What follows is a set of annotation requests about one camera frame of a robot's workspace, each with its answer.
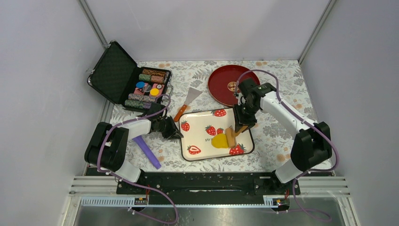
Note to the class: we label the black poker chip case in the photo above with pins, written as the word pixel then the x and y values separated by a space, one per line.
pixel 119 79

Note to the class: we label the wooden dough roller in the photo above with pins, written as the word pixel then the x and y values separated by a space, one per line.
pixel 231 135

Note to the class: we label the purple cylinder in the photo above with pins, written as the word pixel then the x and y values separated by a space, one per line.
pixel 147 151

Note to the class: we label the white strawberry tray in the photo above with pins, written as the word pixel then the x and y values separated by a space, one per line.
pixel 199 128

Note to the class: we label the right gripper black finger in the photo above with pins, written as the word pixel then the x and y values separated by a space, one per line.
pixel 250 119
pixel 239 118

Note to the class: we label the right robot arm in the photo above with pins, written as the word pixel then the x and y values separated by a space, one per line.
pixel 311 140

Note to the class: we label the metal spatula wooden handle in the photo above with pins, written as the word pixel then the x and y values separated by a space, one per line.
pixel 191 95

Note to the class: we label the yellow dough piece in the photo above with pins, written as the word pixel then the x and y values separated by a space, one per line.
pixel 220 141

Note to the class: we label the red round plate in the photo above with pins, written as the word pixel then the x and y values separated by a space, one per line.
pixel 222 81

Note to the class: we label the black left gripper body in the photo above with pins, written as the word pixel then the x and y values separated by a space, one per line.
pixel 162 127

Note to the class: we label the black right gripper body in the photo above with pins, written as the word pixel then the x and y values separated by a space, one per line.
pixel 252 109

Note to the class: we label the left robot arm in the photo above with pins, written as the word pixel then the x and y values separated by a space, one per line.
pixel 108 145

